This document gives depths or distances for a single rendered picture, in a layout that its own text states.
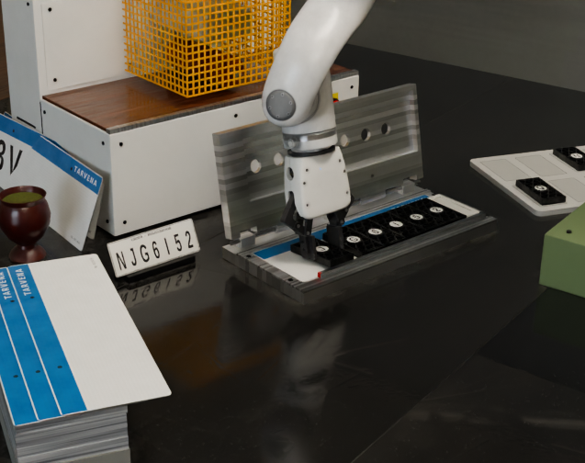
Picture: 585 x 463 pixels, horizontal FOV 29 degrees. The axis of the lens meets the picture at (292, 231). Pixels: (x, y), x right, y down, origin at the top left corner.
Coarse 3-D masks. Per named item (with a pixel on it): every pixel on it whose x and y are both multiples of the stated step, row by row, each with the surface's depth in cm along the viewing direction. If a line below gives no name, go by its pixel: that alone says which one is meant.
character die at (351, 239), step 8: (344, 232) 191; (352, 232) 191; (344, 240) 188; (352, 240) 188; (360, 240) 188; (368, 240) 189; (344, 248) 187; (352, 248) 185; (360, 248) 186; (368, 248) 186; (376, 248) 186
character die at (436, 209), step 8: (424, 200) 204; (432, 200) 204; (416, 208) 201; (424, 208) 201; (432, 208) 201; (440, 208) 201; (448, 208) 201; (440, 216) 198; (448, 216) 198; (456, 216) 198; (464, 216) 198
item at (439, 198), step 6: (432, 198) 204; (438, 198) 205; (444, 198) 205; (444, 204) 202; (450, 204) 203; (456, 204) 203; (462, 204) 202; (456, 210) 200; (462, 210) 200; (468, 210) 200; (474, 210) 200; (468, 216) 198
